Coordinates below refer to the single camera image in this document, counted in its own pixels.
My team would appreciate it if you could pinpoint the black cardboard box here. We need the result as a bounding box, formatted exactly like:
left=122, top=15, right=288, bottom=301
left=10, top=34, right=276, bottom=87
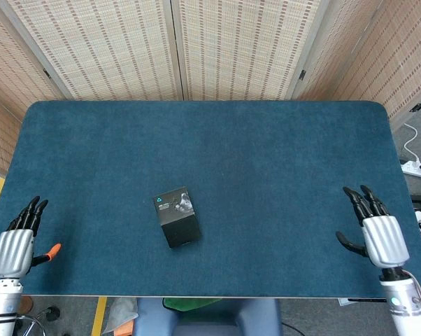
left=152, top=186, right=202, bottom=249

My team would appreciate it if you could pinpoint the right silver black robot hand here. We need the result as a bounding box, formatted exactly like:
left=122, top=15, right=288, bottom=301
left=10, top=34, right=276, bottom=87
left=335, top=184, right=410, bottom=270

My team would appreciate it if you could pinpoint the white power cable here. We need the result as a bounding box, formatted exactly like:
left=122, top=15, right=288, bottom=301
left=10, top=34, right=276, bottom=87
left=403, top=122, right=421, bottom=166

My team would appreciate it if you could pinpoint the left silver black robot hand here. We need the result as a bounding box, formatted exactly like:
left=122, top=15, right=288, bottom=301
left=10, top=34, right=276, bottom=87
left=0, top=195, right=62, bottom=279

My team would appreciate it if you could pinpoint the blue felt table mat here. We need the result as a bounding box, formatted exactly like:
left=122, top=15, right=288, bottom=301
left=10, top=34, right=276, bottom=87
left=0, top=100, right=421, bottom=299

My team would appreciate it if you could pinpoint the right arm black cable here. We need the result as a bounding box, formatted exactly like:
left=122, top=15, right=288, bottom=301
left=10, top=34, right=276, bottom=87
left=282, top=321, right=303, bottom=336

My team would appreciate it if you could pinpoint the white power strip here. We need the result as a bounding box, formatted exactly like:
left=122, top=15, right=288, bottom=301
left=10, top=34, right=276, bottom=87
left=400, top=159, right=421, bottom=180

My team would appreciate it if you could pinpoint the woven bamboo screen panel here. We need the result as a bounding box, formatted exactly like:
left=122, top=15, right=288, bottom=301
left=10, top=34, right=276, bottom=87
left=331, top=0, right=421, bottom=132
left=0, top=92, right=23, bottom=176
left=170, top=0, right=333, bottom=102
left=293, top=0, right=386, bottom=103
left=0, top=0, right=190, bottom=102
left=0, top=0, right=67, bottom=120

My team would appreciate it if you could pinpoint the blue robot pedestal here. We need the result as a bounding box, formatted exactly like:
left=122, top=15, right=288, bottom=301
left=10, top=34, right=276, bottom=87
left=131, top=297, right=283, bottom=336

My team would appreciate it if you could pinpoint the grey plastic bag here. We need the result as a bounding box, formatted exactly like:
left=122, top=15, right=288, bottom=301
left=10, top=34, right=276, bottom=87
left=102, top=297, right=140, bottom=334

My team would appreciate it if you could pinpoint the orange packet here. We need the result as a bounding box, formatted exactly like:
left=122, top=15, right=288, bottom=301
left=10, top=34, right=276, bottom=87
left=113, top=320, right=135, bottom=336

